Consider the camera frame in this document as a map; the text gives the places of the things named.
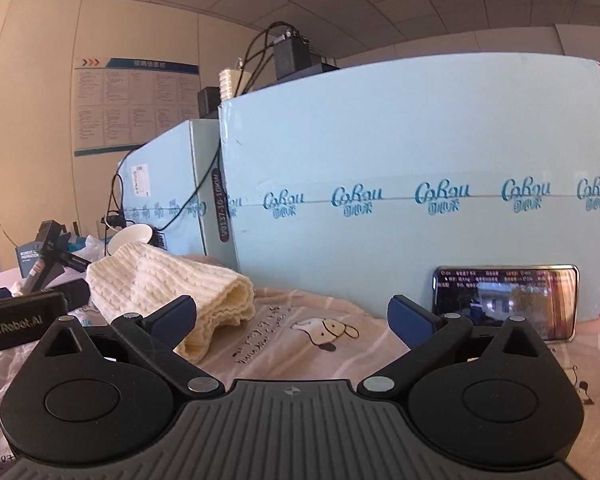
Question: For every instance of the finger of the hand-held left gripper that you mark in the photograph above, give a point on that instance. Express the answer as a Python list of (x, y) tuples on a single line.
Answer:
[(75, 292)]

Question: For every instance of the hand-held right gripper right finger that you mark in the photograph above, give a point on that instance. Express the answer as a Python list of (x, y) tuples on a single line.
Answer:
[(405, 317)]

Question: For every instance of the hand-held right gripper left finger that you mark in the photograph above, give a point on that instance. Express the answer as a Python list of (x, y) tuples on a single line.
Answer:
[(177, 316)]

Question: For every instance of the cream knit sweater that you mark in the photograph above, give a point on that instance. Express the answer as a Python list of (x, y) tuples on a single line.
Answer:
[(170, 285)]

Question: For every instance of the black handheld device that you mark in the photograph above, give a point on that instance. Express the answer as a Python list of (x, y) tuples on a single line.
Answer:
[(50, 240)]

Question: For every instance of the cartoon dog printed bed sheet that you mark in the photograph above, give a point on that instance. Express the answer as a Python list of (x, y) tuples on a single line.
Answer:
[(330, 322)]

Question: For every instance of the white bowl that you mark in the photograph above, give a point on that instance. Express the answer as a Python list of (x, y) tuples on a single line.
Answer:
[(132, 237)]

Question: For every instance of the black smartphone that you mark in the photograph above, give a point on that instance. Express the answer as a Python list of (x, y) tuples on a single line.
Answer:
[(505, 305)]

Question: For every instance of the small light blue cardboard box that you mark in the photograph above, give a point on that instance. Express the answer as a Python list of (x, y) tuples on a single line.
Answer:
[(172, 170)]

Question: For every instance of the large light blue cardboard box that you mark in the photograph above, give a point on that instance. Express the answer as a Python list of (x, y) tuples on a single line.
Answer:
[(405, 135)]

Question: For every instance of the small black box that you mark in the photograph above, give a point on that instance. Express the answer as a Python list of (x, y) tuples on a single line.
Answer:
[(208, 102)]

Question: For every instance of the clear plastic container stack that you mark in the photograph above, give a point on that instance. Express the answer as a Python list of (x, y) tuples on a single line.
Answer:
[(228, 82)]

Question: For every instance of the wall poster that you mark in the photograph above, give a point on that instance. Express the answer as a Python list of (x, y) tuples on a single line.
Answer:
[(135, 105)]

